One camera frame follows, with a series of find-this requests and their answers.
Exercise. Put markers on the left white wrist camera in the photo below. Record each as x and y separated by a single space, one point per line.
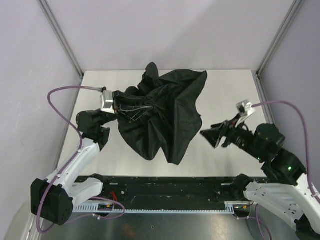
107 101

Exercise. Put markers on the right aluminium frame post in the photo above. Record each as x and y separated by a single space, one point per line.
280 34

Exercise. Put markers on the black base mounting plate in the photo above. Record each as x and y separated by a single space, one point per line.
185 194

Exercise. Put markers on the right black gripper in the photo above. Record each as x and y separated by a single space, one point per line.
224 134

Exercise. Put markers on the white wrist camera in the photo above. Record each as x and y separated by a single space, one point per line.
107 101
245 110

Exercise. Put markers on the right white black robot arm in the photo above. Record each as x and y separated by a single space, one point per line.
280 166

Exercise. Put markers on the left aluminium frame post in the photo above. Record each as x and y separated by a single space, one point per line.
55 26

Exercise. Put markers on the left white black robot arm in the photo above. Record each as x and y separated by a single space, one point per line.
55 197

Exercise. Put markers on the aluminium frame post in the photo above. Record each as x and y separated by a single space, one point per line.
280 34
55 26

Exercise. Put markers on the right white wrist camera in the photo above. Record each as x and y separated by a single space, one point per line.
245 110

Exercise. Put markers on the black folding umbrella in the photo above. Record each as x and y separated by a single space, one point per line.
160 112

